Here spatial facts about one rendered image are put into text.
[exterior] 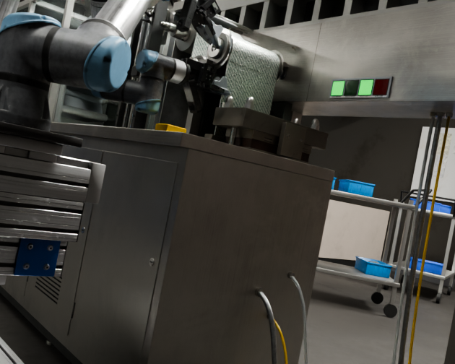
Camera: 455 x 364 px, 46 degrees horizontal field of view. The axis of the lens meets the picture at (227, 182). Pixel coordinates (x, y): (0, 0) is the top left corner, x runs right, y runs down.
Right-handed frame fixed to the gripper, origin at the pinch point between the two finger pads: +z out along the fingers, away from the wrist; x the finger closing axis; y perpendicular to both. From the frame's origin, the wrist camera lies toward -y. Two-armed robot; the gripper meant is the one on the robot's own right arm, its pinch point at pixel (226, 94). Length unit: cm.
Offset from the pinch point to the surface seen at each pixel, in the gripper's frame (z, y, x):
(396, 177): 563, 26, 307
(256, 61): 10.4, 15.1, -0.3
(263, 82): 15.8, 8.6, -0.2
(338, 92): 29.4, 8.1, -24.6
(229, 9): 31, 49, 51
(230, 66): -0.6, 9.8, -0.2
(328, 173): 30.6, -20.6, -26.0
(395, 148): 563, 68, 317
